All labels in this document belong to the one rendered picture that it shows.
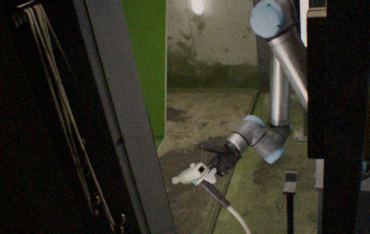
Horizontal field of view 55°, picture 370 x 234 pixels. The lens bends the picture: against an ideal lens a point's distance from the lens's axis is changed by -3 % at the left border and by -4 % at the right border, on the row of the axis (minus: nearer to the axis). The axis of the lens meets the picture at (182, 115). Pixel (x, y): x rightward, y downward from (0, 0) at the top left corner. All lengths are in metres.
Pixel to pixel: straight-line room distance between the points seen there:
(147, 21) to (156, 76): 0.34
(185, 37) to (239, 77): 0.69
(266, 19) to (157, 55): 1.03
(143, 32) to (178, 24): 1.70
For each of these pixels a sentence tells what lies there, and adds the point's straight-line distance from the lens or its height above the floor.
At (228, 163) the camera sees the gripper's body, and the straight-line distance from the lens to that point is 1.49.
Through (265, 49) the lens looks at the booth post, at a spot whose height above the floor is 0.47.
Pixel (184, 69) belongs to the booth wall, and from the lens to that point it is 3.99.
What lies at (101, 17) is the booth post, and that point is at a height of 1.55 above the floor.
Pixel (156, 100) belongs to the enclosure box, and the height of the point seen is 0.74.
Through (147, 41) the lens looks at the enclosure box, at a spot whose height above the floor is 1.13.
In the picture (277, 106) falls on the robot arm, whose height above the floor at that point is 0.96.
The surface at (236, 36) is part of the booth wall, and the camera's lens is 3.71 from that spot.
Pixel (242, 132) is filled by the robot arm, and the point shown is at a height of 0.90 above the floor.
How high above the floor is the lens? 1.70
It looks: 27 degrees down
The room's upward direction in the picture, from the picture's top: 11 degrees counter-clockwise
